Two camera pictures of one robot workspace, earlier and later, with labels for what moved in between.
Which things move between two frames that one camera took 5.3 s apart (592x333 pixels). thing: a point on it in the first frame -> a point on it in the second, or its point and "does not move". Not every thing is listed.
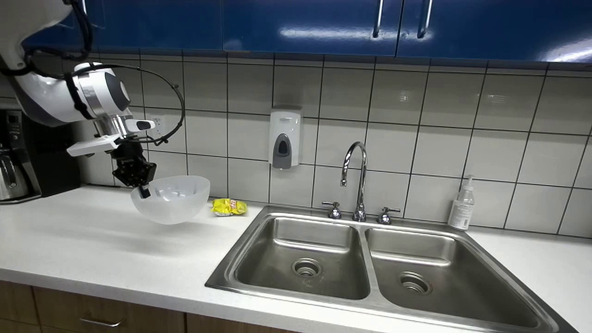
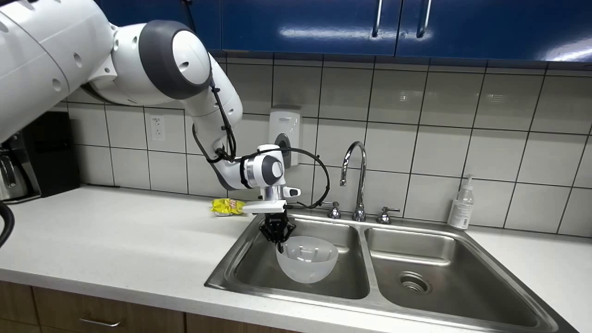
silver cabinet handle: (428, 20) does not move
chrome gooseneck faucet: (359, 211) does not move
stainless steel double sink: (422, 274) does not move
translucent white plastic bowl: (172, 198) -> (308, 257)
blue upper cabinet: (328, 28) does not move
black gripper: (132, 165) -> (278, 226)
